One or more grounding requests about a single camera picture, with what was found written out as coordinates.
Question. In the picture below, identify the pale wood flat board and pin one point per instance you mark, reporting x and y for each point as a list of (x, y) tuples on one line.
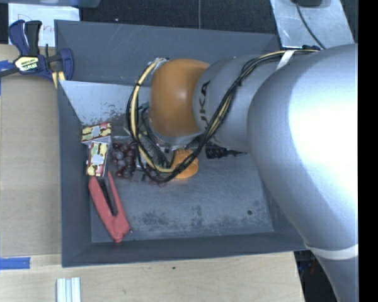
[(28, 168)]

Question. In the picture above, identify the red and yellow printed box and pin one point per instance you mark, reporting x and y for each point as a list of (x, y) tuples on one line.
[(96, 132), (97, 159)]

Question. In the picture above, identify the orange round cup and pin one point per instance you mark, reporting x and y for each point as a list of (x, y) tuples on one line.
[(186, 168)]

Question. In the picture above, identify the grey metal bin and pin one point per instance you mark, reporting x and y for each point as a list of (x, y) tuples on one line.
[(189, 206)]

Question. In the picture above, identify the dark red grape bunch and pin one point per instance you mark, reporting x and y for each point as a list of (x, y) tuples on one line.
[(123, 160)]

